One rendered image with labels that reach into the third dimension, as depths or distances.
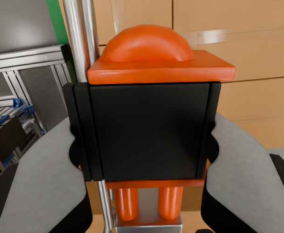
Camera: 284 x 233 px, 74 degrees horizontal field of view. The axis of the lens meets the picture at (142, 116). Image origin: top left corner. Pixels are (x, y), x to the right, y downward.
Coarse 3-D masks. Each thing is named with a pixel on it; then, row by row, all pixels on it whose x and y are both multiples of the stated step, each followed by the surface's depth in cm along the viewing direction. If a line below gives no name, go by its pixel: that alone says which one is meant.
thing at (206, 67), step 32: (96, 64) 10; (128, 64) 10; (160, 64) 10; (192, 64) 10; (224, 64) 9; (96, 96) 10; (128, 96) 10; (160, 96) 10; (192, 96) 10; (96, 128) 11; (128, 128) 11; (160, 128) 11; (192, 128) 11; (128, 160) 12; (160, 160) 12; (192, 160) 12
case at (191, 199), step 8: (208, 160) 52; (80, 168) 50; (88, 184) 45; (96, 184) 45; (88, 192) 43; (96, 192) 43; (184, 192) 43; (192, 192) 43; (200, 192) 43; (96, 200) 41; (184, 200) 41; (192, 200) 41; (200, 200) 41; (96, 208) 40; (184, 208) 39; (192, 208) 39; (200, 208) 39; (96, 216) 39; (184, 216) 39; (192, 216) 39; (200, 216) 39; (96, 224) 40; (104, 224) 40; (184, 224) 41; (192, 224) 41; (200, 224) 41; (88, 232) 41; (96, 232) 41; (112, 232) 41; (184, 232) 42; (192, 232) 42
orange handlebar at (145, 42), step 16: (128, 32) 10; (144, 32) 10; (160, 32) 10; (176, 32) 10; (112, 48) 10; (128, 48) 10; (144, 48) 10; (160, 48) 10; (176, 48) 10; (128, 192) 15; (160, 192) 16; (176, 192) 15; (128, 208) 16; (160, 208) 17; (176, 208) 17
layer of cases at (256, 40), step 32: (96, 0) 65; (128, 0) 66; (160, 0) 66; (192, 0) 66; (224, 0) 67; (256, 0) 67; (192, 32) 71; (224, 32) 72; (256, 32) 72; (256, 64) 78; (224, 96) 84; (256, 96) 85; (256, 128) 93
